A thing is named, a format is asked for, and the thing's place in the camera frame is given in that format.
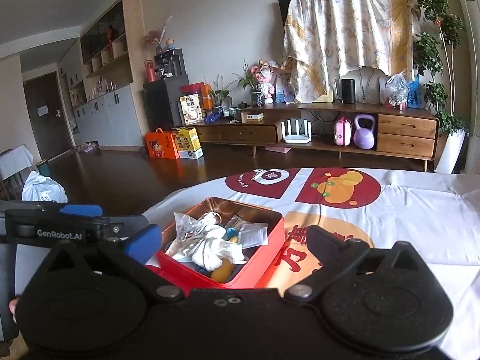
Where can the white snack box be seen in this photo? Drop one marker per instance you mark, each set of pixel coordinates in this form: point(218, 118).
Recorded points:
point(191, 110)

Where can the white plastic bag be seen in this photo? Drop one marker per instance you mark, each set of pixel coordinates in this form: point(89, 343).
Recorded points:
point(39, 188)

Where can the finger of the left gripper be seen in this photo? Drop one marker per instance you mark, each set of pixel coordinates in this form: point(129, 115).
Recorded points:
point(82, 210)

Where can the white wifi router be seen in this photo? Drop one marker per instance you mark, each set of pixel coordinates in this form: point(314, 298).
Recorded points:
point(296, 131)

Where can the green potted tree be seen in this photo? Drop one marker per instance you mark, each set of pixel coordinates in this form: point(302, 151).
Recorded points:
point(433, 54)

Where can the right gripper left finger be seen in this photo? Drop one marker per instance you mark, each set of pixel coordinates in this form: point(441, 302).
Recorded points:
point(124, 265)

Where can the clear bag of snacks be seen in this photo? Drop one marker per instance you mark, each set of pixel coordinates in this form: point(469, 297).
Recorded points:
point(396, 92)

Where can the dark wooden door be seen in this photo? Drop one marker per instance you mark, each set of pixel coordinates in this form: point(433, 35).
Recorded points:
point(45, 110)

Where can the black coffee machine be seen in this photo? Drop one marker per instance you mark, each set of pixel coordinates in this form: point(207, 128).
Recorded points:
point(170, 63)

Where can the pink toy backpack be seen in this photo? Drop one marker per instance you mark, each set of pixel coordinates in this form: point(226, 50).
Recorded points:
point(343, 131)

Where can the purple kettlebell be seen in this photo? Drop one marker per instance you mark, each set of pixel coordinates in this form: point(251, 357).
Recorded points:
point(363, 136)

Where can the orange rubber duck toy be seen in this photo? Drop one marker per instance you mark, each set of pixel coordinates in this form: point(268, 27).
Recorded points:
point(223, 272)

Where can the wooden TV console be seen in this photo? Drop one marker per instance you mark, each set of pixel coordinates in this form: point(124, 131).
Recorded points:
point(411, 133)

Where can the orange gift box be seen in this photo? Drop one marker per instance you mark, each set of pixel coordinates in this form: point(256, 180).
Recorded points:
point(162, 144)

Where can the tea bag sachet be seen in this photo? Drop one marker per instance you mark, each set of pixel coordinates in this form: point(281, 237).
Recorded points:
point(188, 229)

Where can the pink plush doll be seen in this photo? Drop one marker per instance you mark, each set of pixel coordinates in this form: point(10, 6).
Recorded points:
point(262, 74)

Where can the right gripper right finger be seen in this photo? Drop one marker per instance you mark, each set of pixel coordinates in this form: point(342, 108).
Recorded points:
point(338, 258)

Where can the yellow carton box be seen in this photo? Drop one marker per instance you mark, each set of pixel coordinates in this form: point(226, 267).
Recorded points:
point(188, 144)

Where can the blue plastic bag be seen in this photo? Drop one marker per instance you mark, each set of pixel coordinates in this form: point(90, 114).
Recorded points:
point(414, 100)

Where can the clear packet with paper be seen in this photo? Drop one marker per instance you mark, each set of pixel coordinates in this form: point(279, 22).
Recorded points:
point(253, 235)

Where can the person's left hand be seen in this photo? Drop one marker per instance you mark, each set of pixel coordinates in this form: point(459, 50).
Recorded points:
point(12, 307)

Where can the black mini fridge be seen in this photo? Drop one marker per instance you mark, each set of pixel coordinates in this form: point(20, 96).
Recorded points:
point(161, 99)

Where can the red metal tin box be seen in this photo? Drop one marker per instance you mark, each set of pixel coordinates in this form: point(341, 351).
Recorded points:
point(189, 276)

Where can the floral cloth over TV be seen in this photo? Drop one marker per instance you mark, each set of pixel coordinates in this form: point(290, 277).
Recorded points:
point(326, 39)

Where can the wall shelf cabinet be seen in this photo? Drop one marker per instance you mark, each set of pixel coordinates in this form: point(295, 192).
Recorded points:
point(105, 75)

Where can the red thermos bottle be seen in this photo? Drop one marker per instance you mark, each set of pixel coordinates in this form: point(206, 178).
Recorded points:
point(150, 71)

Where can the black cylinder speaker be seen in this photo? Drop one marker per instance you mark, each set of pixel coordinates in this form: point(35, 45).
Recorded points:
point(348, 89)

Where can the white printed tablecloth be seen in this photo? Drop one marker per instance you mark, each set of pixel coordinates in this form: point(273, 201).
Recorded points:
point(438, 214)

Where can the white knitted sock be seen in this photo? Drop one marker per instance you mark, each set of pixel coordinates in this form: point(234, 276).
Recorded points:
point(209, 225)

